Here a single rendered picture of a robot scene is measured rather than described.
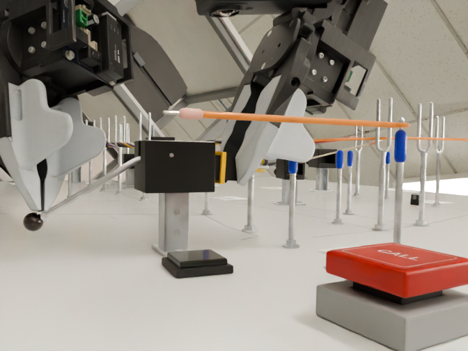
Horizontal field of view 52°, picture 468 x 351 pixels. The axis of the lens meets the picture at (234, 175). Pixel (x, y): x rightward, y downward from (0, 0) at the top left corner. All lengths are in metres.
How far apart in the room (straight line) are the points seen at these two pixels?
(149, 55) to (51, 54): 1.17
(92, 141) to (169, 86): 1.18
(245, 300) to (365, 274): 0.08
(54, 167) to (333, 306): 0.24
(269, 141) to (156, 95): 1.16
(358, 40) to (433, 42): 2.73
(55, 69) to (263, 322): 0.23
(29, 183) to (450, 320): 0.28
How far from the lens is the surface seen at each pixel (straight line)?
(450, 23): 3.07
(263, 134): 0.38
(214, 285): 0.31
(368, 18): 0.47
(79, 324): 0.25
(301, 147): 0.41
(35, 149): 0.36
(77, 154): 0.38
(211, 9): 0.42
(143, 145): 0.37
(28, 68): 0.38
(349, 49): 0.43
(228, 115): 0.26
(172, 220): 0.39
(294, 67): 0.39
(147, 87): 1.52
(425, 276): 0.23
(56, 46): 0.36
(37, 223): 0.37
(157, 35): 1.96
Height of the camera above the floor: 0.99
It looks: 21 degrees up
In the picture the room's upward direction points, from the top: 44 degrees clockwise
